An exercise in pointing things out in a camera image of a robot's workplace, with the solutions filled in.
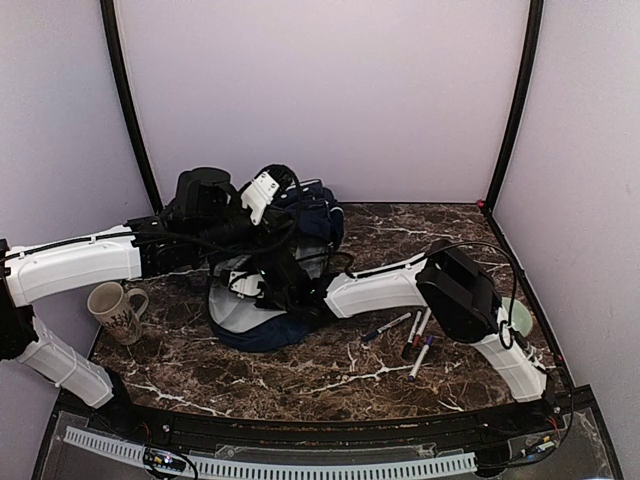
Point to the navy blue student backpack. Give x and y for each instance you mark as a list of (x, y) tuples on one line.
[(242, 323)]

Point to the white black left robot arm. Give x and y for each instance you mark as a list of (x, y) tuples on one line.
[(140, 248)]

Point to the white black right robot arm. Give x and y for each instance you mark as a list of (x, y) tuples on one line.
[(455, 289)]

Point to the white marker blue cap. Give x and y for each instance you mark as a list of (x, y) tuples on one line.
[(380, 330)]

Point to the white marker red cap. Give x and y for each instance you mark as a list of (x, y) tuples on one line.
[(422, 326)]

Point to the white marker black cap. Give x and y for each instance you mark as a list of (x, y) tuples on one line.
[(408, 344)]

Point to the white marker purple cap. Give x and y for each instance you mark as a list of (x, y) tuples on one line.
[(420, 359)]

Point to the cream patterned ceramic mug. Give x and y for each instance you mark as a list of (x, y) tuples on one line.
[(119, 311)]

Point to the pale green ceramic bowl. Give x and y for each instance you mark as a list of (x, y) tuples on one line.
[(522, 320)]

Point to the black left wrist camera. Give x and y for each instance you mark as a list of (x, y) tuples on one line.
[(202, 193)]

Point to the grey slotted cable duct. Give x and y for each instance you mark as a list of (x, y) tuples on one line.
[(235, 462)]

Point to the black front mounting rail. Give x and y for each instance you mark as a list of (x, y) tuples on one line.
[(186, 425)]

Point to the black right corner post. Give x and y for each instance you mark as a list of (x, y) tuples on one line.
[(526, 65)]

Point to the black corner post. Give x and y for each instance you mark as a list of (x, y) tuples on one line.
[(526, 65), (126, 101)]

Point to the black left corner post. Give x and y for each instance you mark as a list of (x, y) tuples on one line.
[(126, 101)]

